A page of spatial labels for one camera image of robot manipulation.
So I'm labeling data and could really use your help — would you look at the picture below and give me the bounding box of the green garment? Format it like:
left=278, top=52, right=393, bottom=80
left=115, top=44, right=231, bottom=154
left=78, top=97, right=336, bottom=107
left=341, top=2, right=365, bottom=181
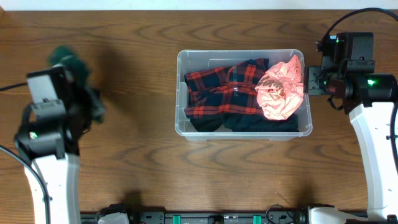
left=48, top=45, right=106, bottom=123

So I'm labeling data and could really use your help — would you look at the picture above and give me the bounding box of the pink shirt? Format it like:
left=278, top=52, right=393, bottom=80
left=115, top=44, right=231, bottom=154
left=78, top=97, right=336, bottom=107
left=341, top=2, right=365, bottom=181
left=255, top=55, right=304, bottom=120

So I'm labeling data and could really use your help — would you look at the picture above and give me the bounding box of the red plaid flannel shirt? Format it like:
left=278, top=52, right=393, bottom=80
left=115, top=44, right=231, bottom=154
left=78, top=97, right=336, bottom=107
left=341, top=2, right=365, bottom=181
left=184, top=58, right=269, bottom=119

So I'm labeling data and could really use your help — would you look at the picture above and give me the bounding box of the dark navy garment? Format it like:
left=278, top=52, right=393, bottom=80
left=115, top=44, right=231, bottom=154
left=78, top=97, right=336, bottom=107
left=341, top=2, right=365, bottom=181
left=190, top=113, right=299, bottom=132

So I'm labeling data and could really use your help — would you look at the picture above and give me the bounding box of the clear plastic storage bin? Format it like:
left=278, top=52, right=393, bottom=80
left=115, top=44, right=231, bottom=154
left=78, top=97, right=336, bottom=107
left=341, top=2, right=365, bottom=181
left=175, top=49, right=313, bottom=141

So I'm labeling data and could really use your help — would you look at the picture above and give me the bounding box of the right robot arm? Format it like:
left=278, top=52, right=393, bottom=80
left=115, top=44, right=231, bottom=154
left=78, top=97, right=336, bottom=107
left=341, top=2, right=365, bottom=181
left=297, top=65, right=397, bottom=223

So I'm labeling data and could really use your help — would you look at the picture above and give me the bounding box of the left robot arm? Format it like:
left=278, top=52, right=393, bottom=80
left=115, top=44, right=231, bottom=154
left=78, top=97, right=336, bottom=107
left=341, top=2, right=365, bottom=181
left=15, top=71, right=91, bottom=224

